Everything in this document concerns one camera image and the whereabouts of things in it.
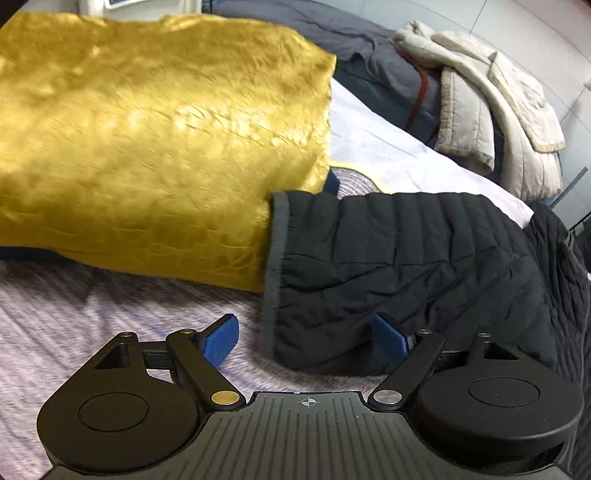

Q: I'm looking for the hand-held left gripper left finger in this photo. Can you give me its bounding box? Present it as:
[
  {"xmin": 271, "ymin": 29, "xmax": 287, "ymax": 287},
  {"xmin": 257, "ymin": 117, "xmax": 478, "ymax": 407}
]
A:
[{"xmin": 95, "ymin": 313, "xmax": 246, "ymax": 412}]

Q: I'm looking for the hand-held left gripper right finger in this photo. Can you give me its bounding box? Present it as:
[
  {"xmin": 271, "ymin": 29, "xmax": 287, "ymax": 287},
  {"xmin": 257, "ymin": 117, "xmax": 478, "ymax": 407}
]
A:
[{"xmin": 368, "ymin": 312, "xmax": 527, "ymax": 411}]

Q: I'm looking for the black quilted jacket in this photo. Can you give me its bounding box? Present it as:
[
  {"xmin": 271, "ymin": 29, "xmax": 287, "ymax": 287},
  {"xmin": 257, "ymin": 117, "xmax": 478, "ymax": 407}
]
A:
[{"xmin": 261, "ymin": 190, "xmax": 591, "ymax": 462}]

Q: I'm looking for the purple floral blanket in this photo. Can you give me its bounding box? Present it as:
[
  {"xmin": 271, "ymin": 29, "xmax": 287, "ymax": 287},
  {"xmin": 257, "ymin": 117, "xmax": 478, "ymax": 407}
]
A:
[{"xmin": 0, "ymin": 78, "xmax": 536, "ymax": 467}]

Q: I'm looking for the yellow satin jacket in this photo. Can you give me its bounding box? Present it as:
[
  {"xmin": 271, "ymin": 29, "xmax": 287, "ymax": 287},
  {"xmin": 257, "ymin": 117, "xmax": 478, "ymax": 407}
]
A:
[{"xmin": 0, "ymin": 11, "xmax": 338, "ymax": 294}]

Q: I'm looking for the beige quilted jacket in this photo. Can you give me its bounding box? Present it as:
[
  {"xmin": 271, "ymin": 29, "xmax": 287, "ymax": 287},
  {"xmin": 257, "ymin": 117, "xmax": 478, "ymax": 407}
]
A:
[{"xmin": 392, "ymin": 19, "xmax": 567, "ymax": 200}]

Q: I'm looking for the dark grey blanket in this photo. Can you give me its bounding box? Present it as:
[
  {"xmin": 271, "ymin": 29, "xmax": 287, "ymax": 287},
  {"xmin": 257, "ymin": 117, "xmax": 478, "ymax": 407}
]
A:
[{"xmin": 209, "ymin": 0, "xmax": 497, "ymax": 174}]

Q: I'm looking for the white appliance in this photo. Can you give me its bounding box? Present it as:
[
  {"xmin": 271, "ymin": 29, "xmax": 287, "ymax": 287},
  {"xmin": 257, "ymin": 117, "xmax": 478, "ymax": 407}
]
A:
[{"xmin": 78, "ymin": 0, "xmax": 205, "ymax": 16}]

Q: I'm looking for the red-brown strap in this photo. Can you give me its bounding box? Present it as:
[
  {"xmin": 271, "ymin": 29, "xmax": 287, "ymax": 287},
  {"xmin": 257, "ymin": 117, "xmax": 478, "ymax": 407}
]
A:
[{"xmin": 401, "ymin": 48, "xmax": 430, "ymax": 134}]

